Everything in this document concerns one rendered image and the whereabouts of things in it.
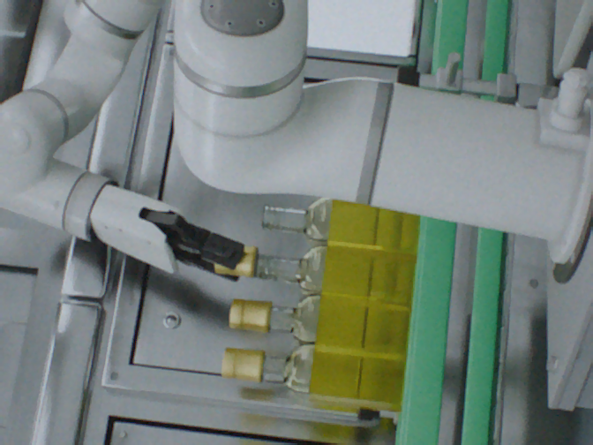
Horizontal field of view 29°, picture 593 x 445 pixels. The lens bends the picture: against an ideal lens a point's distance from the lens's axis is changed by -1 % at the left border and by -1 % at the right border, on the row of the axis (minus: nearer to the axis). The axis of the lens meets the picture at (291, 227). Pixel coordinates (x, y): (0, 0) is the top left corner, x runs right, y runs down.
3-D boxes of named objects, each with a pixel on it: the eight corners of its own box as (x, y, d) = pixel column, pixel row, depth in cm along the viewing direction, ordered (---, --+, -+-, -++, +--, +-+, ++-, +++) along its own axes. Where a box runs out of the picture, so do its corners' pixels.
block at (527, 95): (565, 121, 130) (503, 114, 131) (582, 82, 121) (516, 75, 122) (564, 150, 129) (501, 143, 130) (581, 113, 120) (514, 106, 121)
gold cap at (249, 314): (273, 306, 132) (235, 302, 132) (272, 297, 129) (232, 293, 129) (269, 336, 131) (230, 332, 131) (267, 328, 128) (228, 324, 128)
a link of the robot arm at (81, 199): (73, 245, 137) (94, 253, 137) (57, 218, 129) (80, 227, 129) (101, 191, 140) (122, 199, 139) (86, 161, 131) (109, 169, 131)
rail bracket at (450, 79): (500, 122, 133) (391, 109, 133) (524, 50, 117) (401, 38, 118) (499, 146, 132) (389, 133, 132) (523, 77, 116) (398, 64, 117)
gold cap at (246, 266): (258, 252, 133) (220, 248, 133) (257, 242, 130) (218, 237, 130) (254, 282, 132) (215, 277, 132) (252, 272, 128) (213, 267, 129)
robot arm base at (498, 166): (607, 40, 88) (408, 2, 89) (625, 109, 78) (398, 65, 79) (557, 211, 97) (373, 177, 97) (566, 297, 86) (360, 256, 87)
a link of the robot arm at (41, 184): (27, 72, 134) (-15, 95, 125) (110, 102, 132) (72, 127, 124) (9, 188, 140) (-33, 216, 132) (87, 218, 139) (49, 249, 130)
